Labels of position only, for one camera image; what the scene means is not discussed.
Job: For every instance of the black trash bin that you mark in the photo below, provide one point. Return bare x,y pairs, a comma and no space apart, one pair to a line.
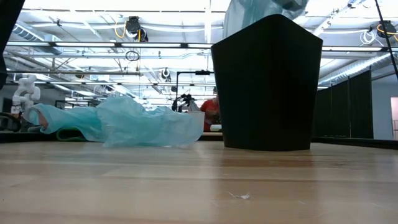
267,93

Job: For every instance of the blue liner bag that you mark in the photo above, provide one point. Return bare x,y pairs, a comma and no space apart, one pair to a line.
248,15

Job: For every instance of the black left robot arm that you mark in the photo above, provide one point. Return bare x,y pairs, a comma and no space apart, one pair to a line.
9,18

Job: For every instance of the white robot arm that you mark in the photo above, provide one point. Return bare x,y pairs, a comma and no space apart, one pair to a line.
26,90

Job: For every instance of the white container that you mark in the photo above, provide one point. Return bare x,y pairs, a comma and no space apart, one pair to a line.
199,116

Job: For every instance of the person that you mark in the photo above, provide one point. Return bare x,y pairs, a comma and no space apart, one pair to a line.
210,109

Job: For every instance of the small white cylinder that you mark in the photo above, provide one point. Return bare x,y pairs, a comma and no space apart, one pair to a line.
216,127

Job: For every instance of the black robot rig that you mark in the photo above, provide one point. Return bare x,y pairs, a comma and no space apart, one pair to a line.
203,72

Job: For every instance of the green plastic item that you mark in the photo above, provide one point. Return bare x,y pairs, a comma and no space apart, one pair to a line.
59,134

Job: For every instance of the black curtain partition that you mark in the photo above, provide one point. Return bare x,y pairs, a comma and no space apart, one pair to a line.
342,109

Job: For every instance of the black curved chair part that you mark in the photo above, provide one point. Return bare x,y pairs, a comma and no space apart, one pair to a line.
19,124

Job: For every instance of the thin black pole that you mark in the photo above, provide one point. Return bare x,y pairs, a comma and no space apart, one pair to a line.
384,31

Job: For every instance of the small ceiling camera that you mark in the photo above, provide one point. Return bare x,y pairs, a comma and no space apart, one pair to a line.
165,74

